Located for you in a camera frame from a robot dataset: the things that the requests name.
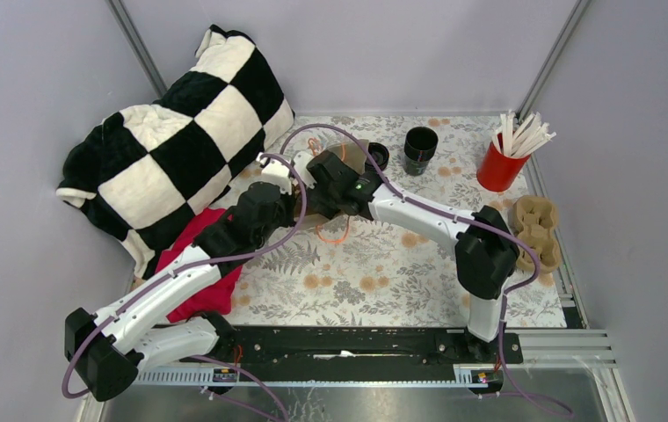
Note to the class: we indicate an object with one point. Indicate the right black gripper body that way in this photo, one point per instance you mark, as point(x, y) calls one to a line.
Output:
point(317, 195)

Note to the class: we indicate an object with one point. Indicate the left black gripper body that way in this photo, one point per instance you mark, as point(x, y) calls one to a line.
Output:
point(286, 215)

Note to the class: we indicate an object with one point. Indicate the peach paper bag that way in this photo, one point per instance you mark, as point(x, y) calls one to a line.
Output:
point(333, 170)

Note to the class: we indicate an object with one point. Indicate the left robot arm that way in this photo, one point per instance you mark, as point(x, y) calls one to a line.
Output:
point(109, 349)

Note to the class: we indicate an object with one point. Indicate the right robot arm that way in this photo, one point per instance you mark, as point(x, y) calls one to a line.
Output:
point(479, 242)

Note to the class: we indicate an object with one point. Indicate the stack of black lids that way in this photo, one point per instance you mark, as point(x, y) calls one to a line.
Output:
point(380, 155)

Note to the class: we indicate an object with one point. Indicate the floral tablecloth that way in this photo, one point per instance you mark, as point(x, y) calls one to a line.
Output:
point(382, 274)

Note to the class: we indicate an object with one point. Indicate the stack of black cups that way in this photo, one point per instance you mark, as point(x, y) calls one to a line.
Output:
point(418, 150)

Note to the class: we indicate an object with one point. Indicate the black white checkered blanket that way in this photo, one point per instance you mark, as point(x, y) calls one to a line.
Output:
point(145, 171)

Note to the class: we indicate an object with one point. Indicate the red cup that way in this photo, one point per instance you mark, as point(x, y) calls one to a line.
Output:
point(497, 172)

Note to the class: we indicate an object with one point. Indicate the brown cardboard cup carrier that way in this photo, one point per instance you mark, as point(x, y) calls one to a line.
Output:
point(533, 220)

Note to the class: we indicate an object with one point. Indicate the white paper straws bundle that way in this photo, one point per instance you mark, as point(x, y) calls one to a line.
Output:
point(522, 140)

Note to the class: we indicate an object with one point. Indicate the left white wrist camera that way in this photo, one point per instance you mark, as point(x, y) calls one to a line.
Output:
point(275, 170)

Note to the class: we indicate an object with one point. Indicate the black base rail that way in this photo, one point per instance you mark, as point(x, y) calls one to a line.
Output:
point(360, 354)

